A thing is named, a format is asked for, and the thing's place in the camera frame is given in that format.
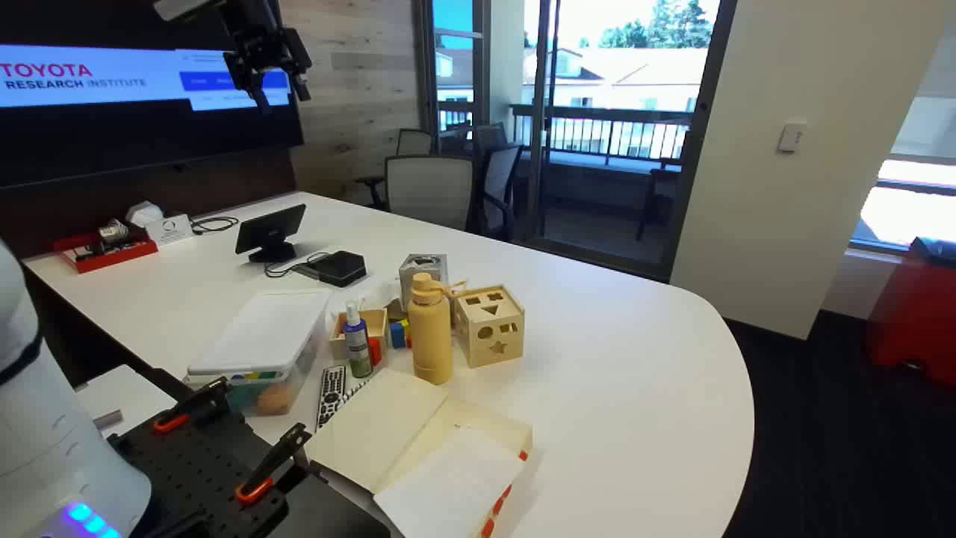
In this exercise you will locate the black tablet on stand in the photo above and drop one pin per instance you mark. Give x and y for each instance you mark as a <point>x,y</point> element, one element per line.
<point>270,229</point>

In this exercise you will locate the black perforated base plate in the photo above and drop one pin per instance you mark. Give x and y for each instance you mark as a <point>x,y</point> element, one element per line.
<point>198,467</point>

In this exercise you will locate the balcony railing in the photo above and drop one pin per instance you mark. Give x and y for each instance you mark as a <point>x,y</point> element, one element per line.
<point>598,129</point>

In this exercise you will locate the white small device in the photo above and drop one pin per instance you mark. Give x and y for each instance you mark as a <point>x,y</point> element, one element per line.
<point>160,221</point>

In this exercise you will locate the wooden shape sorter cube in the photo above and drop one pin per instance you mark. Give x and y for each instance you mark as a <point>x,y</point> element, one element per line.
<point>492,323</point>

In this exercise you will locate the dark balcony chair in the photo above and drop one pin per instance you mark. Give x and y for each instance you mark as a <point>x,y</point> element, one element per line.
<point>658,195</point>

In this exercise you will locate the orange round object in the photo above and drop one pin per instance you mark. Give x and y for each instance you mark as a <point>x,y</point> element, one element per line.
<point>276,395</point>

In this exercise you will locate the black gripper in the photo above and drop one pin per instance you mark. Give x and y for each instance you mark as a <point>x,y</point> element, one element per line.
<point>262,41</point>

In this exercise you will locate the white wall light switch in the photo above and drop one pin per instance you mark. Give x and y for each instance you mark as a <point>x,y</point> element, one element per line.
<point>789,135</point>

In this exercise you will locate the red toy block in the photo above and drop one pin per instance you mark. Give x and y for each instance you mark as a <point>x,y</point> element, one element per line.
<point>376,350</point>

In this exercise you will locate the clear container with white lid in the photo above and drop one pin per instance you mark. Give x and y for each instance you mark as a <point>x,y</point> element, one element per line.
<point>262,340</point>

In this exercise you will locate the red cabinet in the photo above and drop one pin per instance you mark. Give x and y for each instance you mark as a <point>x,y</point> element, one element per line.
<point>915,316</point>

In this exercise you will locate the black flat case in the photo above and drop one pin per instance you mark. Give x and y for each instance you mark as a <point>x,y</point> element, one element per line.
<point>337,268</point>

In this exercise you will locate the yellow water bottle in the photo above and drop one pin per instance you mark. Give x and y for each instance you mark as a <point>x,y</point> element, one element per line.
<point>431,332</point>

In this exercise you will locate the black office chair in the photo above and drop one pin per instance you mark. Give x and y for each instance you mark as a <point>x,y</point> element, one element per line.
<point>497,184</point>

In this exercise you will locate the blue toy block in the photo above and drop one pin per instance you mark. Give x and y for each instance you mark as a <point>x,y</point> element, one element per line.
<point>398,337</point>

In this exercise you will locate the red tray with parts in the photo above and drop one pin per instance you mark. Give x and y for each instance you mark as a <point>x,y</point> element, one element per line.
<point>108,250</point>

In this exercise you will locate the grey mesh office chair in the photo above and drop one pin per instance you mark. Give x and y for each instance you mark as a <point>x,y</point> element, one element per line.
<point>428,190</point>

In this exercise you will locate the open white book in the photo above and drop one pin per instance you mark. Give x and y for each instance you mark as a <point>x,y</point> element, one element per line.
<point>420,450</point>

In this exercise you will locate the wall television screen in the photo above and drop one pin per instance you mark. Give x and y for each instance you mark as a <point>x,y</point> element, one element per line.
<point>120,120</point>

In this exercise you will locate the small green glue bottle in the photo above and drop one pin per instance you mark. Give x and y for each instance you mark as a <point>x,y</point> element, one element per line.
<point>356,346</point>

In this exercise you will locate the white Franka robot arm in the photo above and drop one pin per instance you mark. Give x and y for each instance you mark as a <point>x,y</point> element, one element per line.
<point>41,438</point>

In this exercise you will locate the grey white small box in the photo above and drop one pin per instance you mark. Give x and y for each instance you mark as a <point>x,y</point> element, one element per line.
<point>423,263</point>

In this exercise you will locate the black orange clamp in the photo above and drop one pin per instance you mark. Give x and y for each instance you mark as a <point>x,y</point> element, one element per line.
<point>189,408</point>
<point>273,465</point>

